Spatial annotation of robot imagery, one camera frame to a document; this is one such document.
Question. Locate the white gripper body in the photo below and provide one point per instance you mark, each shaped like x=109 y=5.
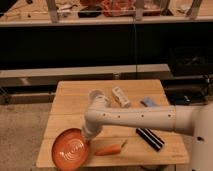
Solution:
x=90 y=130

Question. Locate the orange ceramic bowl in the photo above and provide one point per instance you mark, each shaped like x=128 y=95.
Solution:
x=69 y=150

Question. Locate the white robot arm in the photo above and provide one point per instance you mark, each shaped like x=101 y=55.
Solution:
x=196 y=121

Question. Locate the white plastic cup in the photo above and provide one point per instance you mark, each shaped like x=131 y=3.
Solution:
x=94 y=93

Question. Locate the orange carrot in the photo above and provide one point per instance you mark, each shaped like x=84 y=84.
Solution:
x=110 y=150

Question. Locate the black striped rectangular block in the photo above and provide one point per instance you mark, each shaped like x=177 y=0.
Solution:
x=152 y=139

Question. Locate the blue small object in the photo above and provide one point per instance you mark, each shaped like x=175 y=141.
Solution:
x=148 y=102

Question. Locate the black box on shelf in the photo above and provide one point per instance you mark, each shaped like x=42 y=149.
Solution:
x=186 y=61

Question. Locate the black tray on bench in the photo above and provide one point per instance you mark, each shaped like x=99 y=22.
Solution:
x=90 y=12

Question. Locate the red cloth item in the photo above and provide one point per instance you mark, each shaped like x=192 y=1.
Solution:
x=116 y=8

